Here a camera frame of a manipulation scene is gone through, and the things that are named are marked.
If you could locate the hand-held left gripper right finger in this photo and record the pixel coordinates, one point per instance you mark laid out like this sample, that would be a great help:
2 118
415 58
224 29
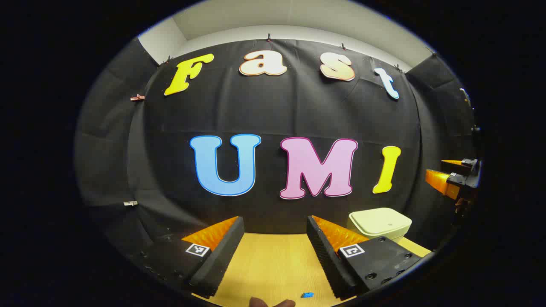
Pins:
326 260

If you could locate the wooden desktop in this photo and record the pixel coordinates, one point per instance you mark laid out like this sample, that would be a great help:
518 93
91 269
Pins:
273 264

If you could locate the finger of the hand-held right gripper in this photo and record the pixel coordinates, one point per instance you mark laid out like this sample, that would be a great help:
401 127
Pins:
443 183
454 165

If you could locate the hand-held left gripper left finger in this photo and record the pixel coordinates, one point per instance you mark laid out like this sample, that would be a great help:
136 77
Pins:
222 256

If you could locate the pale green desktop garbage bin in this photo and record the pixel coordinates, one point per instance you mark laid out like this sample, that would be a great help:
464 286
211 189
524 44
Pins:
379 221

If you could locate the small white clip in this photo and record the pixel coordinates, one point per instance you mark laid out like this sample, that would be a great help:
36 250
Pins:
130 203

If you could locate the small red clip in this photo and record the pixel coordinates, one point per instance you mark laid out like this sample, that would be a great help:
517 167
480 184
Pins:
137 97

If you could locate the black backdrop cloth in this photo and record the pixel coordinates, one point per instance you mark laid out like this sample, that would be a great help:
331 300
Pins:
273 111

